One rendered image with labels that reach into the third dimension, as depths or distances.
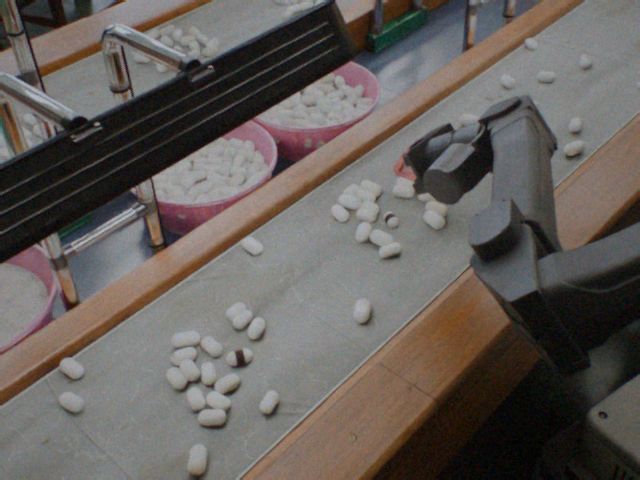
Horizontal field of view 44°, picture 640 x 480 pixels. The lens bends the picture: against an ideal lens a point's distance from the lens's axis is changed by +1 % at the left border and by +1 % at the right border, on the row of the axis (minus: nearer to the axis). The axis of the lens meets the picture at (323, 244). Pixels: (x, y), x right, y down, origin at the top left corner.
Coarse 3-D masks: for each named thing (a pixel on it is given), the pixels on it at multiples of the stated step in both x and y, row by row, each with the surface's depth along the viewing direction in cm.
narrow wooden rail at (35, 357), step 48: (576, 0) 176; (480, 48) 160; (432, 96) 146; (336, 144) 135; (288, 192) 125; (192, 240) 117; (144, 288) 110; (48, 336) 104; (96, 336) 106; (0, 384) 98
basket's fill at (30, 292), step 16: (0, 272) 118; (16, 272) 118; (0, 288) 115; (16, 288) 115; (32, 288) 116; (0, 304) 113; (16, 304) 113; (32, 304) 113; (0, 320) 111; (16, 320) 110; (32, 320) 111; (0, 336) 108
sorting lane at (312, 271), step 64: (512, 64) 159; (576, 64) 158; (320, 192) 129; (384, 192) 129; (256, 256) 118; (320, 256) 117; (448, 256) 117; (128, 320) 109; (192, 320) 108; (320, 320) 108; (384, 320) 107; (64, 384) 101; (128, 384) 100; (192, 384) 100; (256, 384) 100; (320, 384) 99; (0, 448) 94; (64, 448) 93; (128, 448) 93; (256, 448) 92
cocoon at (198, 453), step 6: (192, 450) 90; (198, 450) 90; (204, 450) 90; (192, 456) 90; (198, 456) 90; (204, 456) 90; (192, 462) 89; (198, 462) 89; (204, 462) 90; (192, 468) 89; (198, 468) 89; (204, 468) 89; (198, 474) 89
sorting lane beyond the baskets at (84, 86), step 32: (224, 0) 186; (256, 0) 186; (288, 0) 185; (352, 0) 184; (224, 32) 174; (256, 32) 173; (96, 64) 164; (128, 64) 164; (64, 96) 155; (96, 96) 155; (32, 128) 146; (0, 160) 139
